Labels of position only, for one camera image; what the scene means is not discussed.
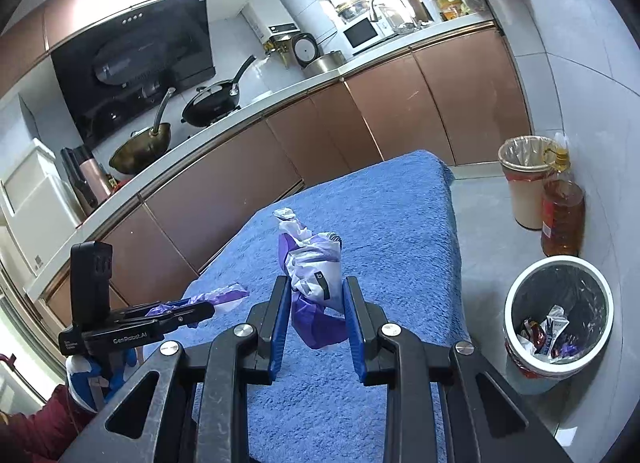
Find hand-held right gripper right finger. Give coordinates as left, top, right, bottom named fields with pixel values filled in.
left=342, top=277, right=576, bottom=463

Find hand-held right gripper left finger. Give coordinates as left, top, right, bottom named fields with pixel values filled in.
left=60, top=275, right=293, bottom=463

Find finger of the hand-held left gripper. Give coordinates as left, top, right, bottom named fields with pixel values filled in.
left=147, top=304, right=217, bottom=330
left=112, top=299, right=193, bottom=322

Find purple wrapper strip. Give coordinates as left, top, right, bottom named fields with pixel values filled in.
left=145, top=283, right=250, bottom=317

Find purple white snack wrapper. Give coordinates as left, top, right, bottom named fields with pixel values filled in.
left=272, top=207, right=349, bottom=350

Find white bin with black liner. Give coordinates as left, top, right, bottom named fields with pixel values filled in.
left=503, top=256, right=614, bottom=395

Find person's left forearm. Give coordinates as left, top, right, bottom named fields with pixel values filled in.
left=0, top=383, right=97, bottom=463

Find person's left hand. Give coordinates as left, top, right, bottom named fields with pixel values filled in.
left=65, top=347, right=139, bottom=415

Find white appliance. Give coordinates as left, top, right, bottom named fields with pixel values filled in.
left=0, top=137, right=84, bottom=305

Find pink thermos bottle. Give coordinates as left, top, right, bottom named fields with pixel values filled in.
left=80, top=158, right=112, bottom=207

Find black knife block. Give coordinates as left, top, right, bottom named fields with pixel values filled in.
left=60, top=145, right=92, bottom=217

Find blue towel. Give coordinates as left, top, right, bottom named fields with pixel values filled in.
left=142, top=149, right=463, bottom=463

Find brown kitchen base cabinets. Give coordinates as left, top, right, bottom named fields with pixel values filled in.
left=45, top=25, right=533, bottom=324

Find red snack wrapper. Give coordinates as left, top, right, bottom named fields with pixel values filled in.
left=521, top=319, right=549, bottom=352

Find black frying pan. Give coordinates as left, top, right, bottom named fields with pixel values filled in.
left=181, top=55, right=257, bottom=127

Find small purple wrapper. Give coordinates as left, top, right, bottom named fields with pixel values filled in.
left=557, top=335, right=582, bottom=360

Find beige bin with clear liner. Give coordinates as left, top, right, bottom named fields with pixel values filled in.
left=497, top=135, right=559, bottom=231

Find black range hood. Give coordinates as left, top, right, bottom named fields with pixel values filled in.
left=50, top=0, right=217, bottom=148

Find white kitchen countertop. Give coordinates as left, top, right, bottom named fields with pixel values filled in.
left=25, top=18, right=501, bottom=304

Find cooking oil bottle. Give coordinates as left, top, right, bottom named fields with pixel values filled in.
left=540, top=135, right=587, bottom=258

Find steel pot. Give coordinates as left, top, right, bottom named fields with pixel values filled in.
left=302, top=50, right=346, bottom=79

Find white microwave oven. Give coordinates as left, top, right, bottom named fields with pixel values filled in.
left=342, top=18, right=384, bottom=56

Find white water heater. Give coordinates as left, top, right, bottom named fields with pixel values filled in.
left=241, top=0, right=300, bottom=44

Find steel kitchen faucet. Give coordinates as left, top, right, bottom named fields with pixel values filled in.
left=370, top=0, right=419, bottom=32

